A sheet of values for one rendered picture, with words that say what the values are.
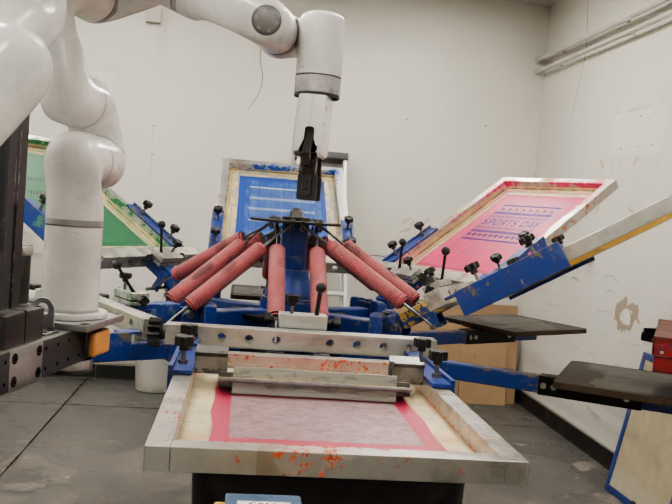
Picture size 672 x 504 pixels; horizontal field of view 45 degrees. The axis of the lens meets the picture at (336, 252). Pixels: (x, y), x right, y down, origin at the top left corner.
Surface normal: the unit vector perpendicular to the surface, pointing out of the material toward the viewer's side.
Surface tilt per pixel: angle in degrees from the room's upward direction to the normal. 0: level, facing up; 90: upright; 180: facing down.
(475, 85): 90
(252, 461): 90
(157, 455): 90
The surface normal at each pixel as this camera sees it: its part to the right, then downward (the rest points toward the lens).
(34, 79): 0.84, 0.18
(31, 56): 0.78, 0.00
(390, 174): 0.11, 0.06
